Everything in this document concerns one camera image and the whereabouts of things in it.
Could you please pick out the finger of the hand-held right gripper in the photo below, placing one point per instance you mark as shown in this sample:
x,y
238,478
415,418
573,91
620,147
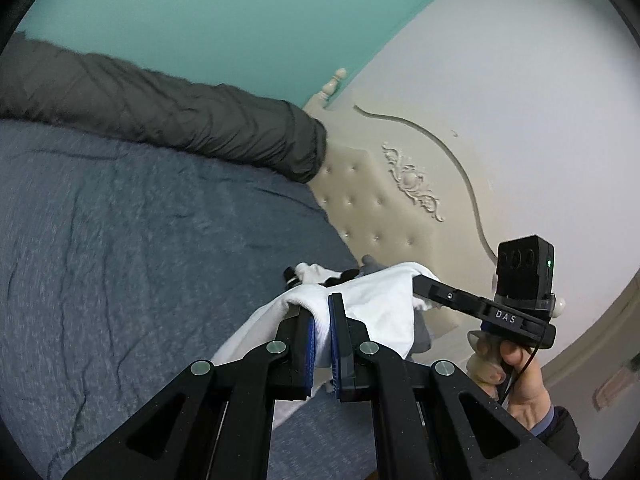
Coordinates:
x,y
445,295

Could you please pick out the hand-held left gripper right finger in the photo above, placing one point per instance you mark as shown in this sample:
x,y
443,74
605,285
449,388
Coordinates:
x,y
335,355

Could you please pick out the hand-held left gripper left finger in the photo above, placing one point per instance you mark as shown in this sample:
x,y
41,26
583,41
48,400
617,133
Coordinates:
x,y
310,355

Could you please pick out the person's right hand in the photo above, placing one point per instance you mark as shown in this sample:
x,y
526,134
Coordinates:
x,y
527,390

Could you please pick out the black cloth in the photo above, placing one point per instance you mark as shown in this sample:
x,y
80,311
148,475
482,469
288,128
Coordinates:
x,y
345,276

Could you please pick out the cream tufted headboard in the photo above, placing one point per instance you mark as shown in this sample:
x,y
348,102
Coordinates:
x,y
400,210

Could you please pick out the blue bed sheet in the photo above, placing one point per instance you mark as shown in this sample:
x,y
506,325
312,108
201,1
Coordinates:
x,y
125,260

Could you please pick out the dark grey rolled duvet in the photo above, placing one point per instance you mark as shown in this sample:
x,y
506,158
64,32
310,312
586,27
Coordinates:
x,y
150,100

